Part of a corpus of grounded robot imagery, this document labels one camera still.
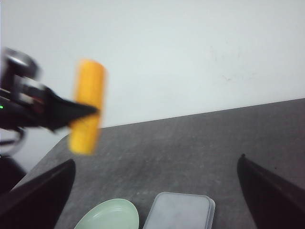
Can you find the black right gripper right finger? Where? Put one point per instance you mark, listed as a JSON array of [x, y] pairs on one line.
[[273, 202]]

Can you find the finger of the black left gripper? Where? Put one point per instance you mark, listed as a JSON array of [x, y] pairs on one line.
[[61, 112]]

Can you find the silver digital kitchen scale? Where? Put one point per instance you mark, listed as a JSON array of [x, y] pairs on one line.
[[180, 211]]

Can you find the green plate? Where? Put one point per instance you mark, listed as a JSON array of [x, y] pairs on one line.
[[117, 213]]

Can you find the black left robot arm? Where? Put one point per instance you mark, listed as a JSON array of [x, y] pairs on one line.
[[10, 143]]

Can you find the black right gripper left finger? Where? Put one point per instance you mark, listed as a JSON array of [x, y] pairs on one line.
[[38, 203]]

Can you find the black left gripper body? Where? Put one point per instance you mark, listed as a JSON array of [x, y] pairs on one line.
[[23, 104]]

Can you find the yellow corn cob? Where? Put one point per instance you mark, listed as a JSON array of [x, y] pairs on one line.
[[90, 91]]

